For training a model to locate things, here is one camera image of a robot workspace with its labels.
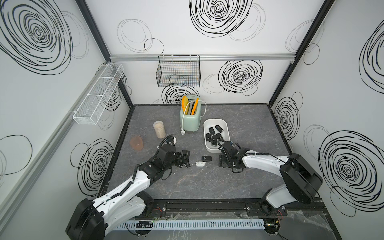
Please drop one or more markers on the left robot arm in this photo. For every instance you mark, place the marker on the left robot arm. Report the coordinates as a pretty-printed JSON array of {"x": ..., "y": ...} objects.
[{"x": 95, "y": 219}]

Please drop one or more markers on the black silver key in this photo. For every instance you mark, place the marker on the black silver key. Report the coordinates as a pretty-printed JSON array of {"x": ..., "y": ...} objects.
[{"x": 214, "y": 140}]

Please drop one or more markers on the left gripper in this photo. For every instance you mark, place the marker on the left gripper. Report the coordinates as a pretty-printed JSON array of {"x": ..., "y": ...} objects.
[{"x": 185, "y": 157}]

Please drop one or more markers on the black VW key bottom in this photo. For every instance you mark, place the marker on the black VW key bottom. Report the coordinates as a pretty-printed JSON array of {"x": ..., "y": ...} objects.
[{"x": 220, "y": 137}]

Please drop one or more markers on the grey slotted cable duct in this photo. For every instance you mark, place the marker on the grey slotted cable duct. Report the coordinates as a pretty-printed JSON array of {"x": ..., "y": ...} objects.
[{"x": 218, "y": 224}]

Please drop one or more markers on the white mesh wall shelf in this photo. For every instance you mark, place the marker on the white mesh wall shelf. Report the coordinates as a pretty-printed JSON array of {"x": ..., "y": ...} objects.
[{"x": 91, "y": 109}]

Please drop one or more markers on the black vw key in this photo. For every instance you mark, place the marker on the black vw key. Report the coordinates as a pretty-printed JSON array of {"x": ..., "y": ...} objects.
[
  {"x": 220, "y": 137},
  {"x": 206, "y": 158}
]

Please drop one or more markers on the black key with buttons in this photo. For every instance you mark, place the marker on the black key with buttons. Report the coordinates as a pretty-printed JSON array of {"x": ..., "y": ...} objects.
[{"x": 219, "y": 128}]

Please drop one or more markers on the white storage box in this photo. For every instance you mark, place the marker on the white storage box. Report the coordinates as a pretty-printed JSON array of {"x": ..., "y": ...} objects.
[{"x": 212, "y": 123}]

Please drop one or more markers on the beige textured cup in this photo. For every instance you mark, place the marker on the beige textured cup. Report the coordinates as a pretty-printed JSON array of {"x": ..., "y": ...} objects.
[{"x": 159, "y": 129}]

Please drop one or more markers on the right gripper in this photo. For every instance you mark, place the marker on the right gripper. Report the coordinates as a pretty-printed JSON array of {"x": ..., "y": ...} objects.
[{"x": 221, "y": 161}]

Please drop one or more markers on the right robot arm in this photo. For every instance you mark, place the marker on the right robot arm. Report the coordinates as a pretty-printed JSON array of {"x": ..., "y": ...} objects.
[{"x": 301, "y": 181}]

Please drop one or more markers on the black wire basket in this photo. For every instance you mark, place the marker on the black wire basket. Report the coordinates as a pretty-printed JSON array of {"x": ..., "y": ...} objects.
[{"x": 178, "y": 69}]

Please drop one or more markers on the orange toast slice right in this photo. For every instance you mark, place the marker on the orange toast slice right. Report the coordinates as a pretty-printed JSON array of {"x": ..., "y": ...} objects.
[{"x": 195, "y": 105}]

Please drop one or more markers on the green toaster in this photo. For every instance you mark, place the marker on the green toaster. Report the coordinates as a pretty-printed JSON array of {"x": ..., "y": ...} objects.
[{"x": 188, "y": 122}]

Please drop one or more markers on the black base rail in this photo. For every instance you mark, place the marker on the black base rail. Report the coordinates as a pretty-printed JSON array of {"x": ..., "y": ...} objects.
[{"x": 252, "y": 207}]

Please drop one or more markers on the yellow toast slice left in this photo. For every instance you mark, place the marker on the yellow toast slice left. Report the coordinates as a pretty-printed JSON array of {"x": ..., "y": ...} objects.
[{"x": 185, "y": 104}]

